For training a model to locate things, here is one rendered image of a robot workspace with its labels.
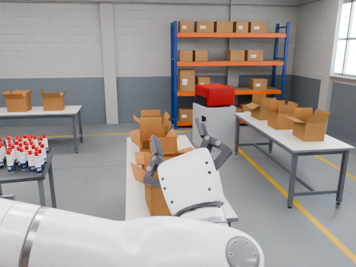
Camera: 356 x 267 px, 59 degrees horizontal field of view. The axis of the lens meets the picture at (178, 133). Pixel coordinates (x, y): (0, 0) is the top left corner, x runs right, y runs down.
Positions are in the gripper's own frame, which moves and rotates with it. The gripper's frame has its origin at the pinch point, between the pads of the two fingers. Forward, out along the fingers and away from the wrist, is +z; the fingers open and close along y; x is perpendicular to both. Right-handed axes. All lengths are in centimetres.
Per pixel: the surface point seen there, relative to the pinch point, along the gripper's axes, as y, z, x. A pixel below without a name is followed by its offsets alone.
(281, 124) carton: 50, 171, -392
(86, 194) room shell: -230, 136, -305
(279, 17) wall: 175, 566, -633
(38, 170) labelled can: -171, 102, -152
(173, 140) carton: -59, 108, -200
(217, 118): -44, 264, -470
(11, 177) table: -191, 101, -143
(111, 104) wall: -298, 461, -548
